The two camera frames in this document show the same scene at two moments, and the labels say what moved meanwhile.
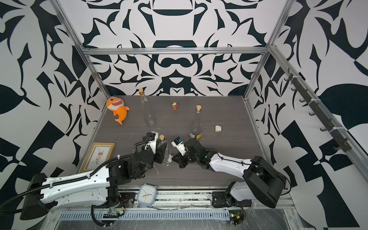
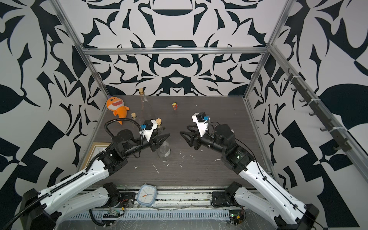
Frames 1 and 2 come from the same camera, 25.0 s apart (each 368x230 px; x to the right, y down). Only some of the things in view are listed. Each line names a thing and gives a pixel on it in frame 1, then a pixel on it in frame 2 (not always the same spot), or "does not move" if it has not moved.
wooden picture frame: x=99 y=153 does not move
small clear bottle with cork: x=162 y=140 → x=133 y=115
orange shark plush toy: x=117 y=105 does not move
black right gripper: x=178 y=160 → x=196 y=139
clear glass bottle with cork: x=149 y=114 does not move
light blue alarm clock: x=146 y=195 does not move
